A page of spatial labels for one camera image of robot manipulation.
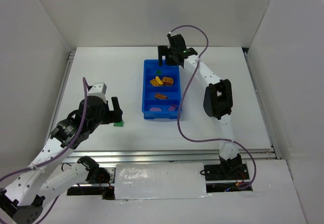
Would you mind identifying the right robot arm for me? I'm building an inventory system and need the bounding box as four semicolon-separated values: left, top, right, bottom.
157;32;242;177

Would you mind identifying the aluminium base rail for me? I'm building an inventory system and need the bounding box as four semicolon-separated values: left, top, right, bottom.
60;147;276;197

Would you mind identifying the small purple lego plate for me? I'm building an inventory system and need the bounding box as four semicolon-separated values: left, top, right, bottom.
168;104;178;111

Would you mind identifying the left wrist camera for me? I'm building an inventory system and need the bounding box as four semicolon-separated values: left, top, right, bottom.
88;82;107;102

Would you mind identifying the yellow black striped lego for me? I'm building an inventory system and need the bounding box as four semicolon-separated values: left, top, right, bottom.
155;76;164;86

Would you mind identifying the white cover plate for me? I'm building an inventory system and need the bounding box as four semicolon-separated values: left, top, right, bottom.
114;163;207;200

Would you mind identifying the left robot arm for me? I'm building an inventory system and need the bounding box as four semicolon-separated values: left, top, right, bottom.
1;96;123;223

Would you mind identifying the blue divided plastic tray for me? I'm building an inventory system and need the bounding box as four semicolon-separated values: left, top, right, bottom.
142;59;181;120

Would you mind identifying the orange lego brick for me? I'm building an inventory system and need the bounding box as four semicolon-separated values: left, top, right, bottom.
150;79;159;87

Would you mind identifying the yellow round flower lego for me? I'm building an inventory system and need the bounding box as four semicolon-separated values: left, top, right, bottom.
162;77;174;86

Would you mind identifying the purple flower lego piece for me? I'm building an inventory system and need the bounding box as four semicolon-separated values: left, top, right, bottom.
149;107;162;112

